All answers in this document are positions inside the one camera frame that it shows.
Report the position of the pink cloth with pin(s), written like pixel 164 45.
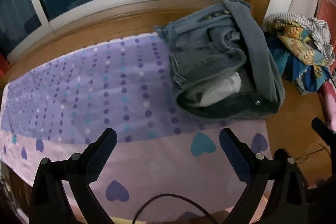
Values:
pixel 329 98

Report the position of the blue denim jeans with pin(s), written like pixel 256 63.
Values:
pixel 204 56

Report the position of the colourful patterned cloth pile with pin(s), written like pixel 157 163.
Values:
pixel 302 48

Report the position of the wooden window bench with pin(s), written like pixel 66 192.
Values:
pixel 288 121

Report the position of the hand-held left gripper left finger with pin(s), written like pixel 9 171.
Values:
pixel 101 158

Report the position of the red paper bag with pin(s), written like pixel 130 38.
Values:
pixel 328 6

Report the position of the purple dotted heart bed sheet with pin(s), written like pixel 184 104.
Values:
pixel 92 87

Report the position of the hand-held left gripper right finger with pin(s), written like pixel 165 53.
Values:
pixel 232 155

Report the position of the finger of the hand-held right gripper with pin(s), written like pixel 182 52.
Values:
pixel 321 125

